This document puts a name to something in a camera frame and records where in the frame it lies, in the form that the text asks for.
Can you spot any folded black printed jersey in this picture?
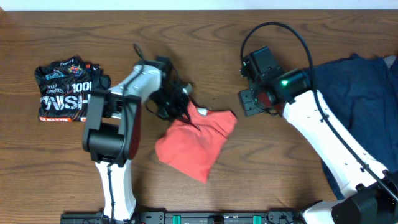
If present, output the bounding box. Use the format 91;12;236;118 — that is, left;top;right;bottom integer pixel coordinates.
34;56;111;122

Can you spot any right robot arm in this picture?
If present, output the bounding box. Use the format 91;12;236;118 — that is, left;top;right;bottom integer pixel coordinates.
239;47;397;223

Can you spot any red printed t-shirt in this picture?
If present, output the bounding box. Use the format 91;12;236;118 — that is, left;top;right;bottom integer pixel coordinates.
155;102;238;184

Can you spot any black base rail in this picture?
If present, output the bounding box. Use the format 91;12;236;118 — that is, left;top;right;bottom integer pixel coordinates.
60;210;307;224

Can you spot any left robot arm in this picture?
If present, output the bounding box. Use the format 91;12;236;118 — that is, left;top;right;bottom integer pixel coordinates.
82;56;192;223

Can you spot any navy blue shirt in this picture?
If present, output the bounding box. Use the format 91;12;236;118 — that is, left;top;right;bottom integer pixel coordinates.
303;53;398;200

